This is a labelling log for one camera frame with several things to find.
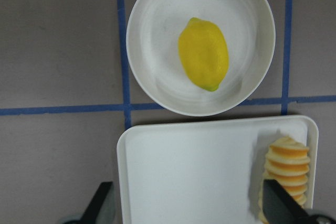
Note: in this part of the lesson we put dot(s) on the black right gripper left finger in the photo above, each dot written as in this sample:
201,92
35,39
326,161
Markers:
100,209

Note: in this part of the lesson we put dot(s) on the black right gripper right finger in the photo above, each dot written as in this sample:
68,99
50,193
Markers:
280,207

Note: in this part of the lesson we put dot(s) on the yellow lemon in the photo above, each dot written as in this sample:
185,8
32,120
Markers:
203,53

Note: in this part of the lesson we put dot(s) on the sliced orange bread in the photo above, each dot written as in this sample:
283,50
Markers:
287,162

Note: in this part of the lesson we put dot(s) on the white rectangular tray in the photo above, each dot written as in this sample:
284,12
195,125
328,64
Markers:
203,172

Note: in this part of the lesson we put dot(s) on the white shallow plate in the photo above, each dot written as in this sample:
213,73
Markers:
151,41

